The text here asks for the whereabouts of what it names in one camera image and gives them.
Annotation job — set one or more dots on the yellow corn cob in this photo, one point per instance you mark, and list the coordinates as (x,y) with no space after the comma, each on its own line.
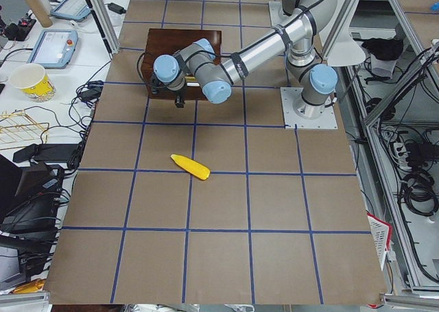
(193,167)

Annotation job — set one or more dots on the black power strip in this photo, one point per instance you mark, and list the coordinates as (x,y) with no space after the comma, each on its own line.
(52,153)

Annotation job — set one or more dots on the yellow white paper cup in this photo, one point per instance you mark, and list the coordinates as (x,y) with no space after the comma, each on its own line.
(33,80)

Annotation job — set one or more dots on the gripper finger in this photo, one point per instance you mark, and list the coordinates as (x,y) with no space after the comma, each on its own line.
(179,100)

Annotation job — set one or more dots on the wooden drawer with white handle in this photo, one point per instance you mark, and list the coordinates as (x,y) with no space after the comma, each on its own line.
(192,91)

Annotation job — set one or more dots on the dark wooden drawer cabinet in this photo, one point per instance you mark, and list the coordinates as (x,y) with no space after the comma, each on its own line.
(169,41)

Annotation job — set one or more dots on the red white plastic basket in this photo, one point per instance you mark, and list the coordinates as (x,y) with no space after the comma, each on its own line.
(381,232)

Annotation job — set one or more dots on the cardboard tube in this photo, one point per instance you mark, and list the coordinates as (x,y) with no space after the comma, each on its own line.
(42,11)

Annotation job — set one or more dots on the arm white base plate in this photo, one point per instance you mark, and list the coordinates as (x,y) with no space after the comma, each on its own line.
(301,116)
(277,15)

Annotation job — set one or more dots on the teach pendant far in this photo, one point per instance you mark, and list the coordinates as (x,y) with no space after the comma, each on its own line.
(75,10)

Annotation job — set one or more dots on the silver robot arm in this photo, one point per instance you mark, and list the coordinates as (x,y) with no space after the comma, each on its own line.
(294,35)

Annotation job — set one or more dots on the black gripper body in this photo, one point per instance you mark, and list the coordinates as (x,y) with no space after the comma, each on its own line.
(180,99)

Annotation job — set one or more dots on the gold wire rack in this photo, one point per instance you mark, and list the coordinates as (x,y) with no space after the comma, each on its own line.
(18,130)

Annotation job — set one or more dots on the teach pendant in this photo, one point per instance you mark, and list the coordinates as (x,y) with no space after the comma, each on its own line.
(75,10)
(54,48)

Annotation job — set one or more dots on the teach pendant near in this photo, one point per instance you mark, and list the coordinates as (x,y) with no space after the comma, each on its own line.
(54,48)

